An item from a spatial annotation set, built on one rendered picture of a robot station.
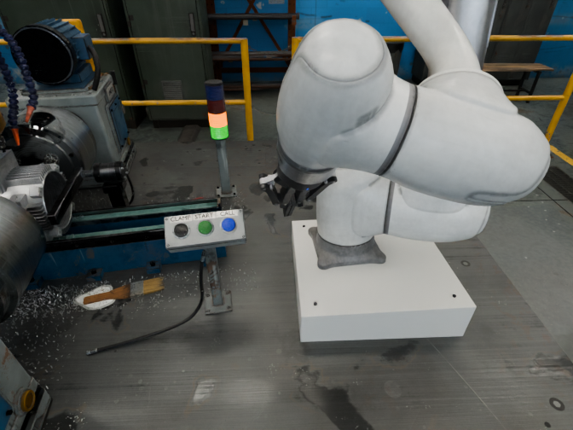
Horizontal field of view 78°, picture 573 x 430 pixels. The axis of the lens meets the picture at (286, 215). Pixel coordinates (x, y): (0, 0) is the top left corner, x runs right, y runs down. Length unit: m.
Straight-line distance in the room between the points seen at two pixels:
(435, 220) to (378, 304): 0.23
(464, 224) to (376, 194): 0.20
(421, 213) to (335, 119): 0.54
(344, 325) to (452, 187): 0.53
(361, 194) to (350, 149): 0.48
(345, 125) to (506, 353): 0.78
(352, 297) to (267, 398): 0.29
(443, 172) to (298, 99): 0.16
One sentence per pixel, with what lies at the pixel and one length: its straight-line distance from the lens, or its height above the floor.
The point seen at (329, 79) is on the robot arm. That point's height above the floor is 1.45.
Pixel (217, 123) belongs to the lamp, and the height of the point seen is 1.09.
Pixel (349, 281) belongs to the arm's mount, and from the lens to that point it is 0.90.
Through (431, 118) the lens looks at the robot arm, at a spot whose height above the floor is 1.41.
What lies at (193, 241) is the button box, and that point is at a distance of 0.78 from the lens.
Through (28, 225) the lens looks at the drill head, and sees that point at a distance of 0.93.
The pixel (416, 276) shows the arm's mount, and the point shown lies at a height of 0.90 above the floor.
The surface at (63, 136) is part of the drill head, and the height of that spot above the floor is 1.12.
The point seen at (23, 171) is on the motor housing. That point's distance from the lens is 1.11.
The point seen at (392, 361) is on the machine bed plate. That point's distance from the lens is 0.90.
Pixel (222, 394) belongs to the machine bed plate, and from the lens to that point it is 0.84.
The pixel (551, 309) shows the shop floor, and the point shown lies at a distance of 2.45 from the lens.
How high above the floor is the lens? 1.53
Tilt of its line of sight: 36 degrees down
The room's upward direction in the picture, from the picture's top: straight up
